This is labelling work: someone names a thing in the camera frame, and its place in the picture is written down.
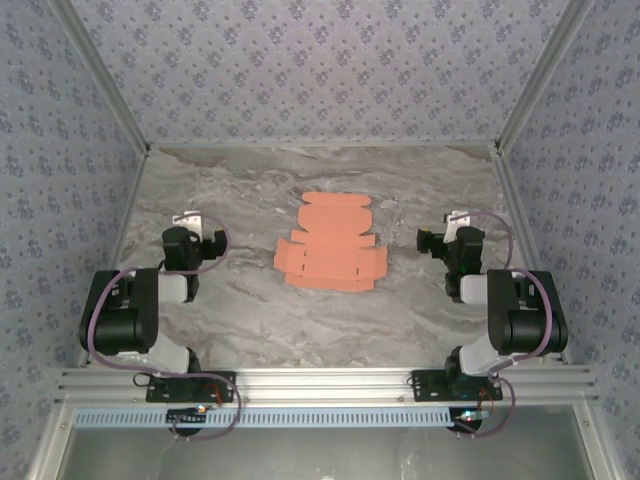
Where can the orange paper box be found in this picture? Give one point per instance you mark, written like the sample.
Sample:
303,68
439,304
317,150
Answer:
330,235

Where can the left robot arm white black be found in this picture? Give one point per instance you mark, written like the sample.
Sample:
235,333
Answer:
120,320

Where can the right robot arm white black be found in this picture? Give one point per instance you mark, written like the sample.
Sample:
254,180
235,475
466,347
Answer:
525,325

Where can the grey metal panel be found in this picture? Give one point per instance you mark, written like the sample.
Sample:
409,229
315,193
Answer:
320,455

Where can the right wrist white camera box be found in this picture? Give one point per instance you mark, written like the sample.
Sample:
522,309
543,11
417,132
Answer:
455,225

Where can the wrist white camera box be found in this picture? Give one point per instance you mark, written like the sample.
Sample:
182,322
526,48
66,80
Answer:
189,219
455,225

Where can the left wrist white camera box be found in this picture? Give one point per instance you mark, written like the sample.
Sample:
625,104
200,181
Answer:
189,219

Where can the aluminium table side rail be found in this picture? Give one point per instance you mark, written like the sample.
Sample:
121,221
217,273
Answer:
129,220
520,210

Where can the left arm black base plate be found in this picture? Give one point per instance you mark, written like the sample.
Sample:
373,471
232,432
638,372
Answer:
170,390

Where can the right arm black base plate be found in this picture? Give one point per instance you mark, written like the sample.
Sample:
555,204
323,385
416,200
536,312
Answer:
430,387

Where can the black adapter bracket with LED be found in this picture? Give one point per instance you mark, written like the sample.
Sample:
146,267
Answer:
467,419
185,417

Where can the aluminium mounting rail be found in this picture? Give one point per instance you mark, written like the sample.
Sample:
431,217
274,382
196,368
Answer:
320,382

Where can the aluminium frame post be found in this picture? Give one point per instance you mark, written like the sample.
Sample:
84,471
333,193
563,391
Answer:
540,75
105,75

